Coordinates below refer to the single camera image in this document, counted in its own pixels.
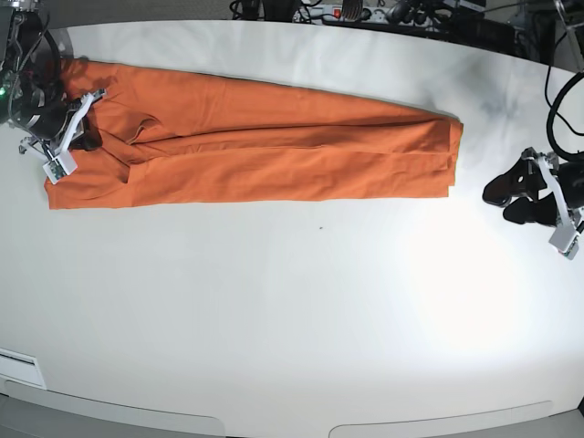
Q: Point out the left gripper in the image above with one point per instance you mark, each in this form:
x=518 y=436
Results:
x=537 y=171

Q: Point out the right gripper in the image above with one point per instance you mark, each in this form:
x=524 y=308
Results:
x=47 y=118

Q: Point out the orange T-shirt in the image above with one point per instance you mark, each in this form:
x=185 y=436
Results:
x=183 y=137

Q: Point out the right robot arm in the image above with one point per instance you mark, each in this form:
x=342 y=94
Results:
x=30 y=60

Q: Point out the black electronics box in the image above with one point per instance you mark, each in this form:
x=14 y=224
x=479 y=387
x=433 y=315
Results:
x=485 y=34

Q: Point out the white paper label sheet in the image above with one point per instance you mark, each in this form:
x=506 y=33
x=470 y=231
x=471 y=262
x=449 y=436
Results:
x=21 y=368

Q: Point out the white power strip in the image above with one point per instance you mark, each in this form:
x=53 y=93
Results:
x=386 y=13

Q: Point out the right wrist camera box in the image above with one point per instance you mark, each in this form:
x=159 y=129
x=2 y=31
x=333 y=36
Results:
x=59 y=167

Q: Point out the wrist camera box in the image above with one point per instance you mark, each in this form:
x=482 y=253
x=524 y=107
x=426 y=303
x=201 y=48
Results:
x=59 y=167
x=565 y=240

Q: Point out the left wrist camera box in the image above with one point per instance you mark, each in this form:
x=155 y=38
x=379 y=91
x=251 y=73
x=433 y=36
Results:
x=565 y=240

